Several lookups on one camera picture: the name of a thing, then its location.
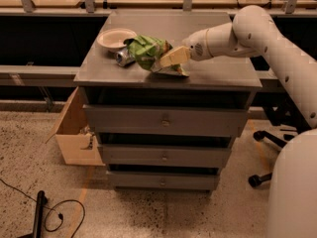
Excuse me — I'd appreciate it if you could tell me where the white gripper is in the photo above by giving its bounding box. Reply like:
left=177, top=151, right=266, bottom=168
left=159, top=29, right=212, bottom=67

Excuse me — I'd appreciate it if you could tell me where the green rice chip bag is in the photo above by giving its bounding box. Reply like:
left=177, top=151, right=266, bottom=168
left=124, top=35, right=188, bottom=76

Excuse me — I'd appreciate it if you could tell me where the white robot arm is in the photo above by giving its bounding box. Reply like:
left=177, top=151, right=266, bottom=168
left=159, top=5, right=317, bottom=129

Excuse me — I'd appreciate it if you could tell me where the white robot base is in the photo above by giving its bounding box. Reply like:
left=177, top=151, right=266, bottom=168
left=265, top=129, right=317, bottom=238

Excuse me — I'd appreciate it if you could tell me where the silver redbull can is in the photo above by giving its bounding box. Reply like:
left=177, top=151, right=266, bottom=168
left=115, top=48, right=135, bottom=66

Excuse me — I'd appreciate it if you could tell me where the grey top drawer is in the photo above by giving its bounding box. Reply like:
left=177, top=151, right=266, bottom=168
left=83, top=105, right=247, bottom=137

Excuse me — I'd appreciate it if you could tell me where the grey drawer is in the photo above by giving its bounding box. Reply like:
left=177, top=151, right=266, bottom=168
left=100, top=144, right=231, bottom=168
left=83, top=105, right=247, bottom=137
left=107, top=172, right=220, bottom=190

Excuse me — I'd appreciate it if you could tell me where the beige shallow bowl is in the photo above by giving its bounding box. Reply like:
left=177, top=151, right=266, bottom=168
left=97, top=28, right=137, bottom=53

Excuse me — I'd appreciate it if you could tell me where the grey drawer cabinet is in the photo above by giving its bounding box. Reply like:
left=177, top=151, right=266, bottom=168
left=73, top=11, right=263, bottom=193

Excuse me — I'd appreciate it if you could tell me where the grey middle drawer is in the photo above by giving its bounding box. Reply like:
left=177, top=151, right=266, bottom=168
left=100, top=144, right=231, bottom=168

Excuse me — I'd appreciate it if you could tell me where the black office chair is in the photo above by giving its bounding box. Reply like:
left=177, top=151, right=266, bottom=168
left=248, top=96, right=313, bottom=188

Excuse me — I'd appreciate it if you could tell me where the open cardboard box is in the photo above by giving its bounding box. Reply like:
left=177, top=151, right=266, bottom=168
left=46, top=87, right=104, bottom=166

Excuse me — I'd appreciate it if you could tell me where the grey bottom drawer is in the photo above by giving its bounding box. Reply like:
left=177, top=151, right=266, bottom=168
left=107, top=172, right=220, bottom=190

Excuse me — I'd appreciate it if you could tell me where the black stand leg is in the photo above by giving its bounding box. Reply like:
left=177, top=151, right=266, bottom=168
left=19, top=190, right=48, bottom=238

